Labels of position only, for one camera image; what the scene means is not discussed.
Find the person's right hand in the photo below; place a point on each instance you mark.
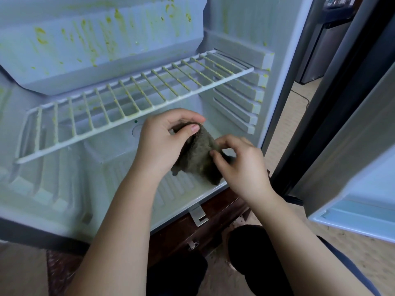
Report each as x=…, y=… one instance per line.
x=247, y=172

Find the person's left hand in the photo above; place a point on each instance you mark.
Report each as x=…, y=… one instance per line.
x=161, y=144

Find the dark grey cloth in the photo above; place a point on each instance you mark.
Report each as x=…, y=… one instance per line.
x=197, y=157

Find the fridge door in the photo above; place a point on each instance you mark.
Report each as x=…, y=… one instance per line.
x=352, y=157

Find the grey mini fridge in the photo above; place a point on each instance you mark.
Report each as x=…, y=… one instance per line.
x=37, y=212

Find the person's left forearm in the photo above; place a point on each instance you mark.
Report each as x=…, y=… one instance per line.
x=117, y=249

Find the person's right forearm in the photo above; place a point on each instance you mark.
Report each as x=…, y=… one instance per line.
x=308, y=255

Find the person's dark trousers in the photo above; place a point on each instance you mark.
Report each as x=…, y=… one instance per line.
x=265, y=265

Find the dark red wooden stand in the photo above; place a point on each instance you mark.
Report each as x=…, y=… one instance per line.
x=197, y=228

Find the dark cabinet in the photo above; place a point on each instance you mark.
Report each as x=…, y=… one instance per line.
x=324, y=46

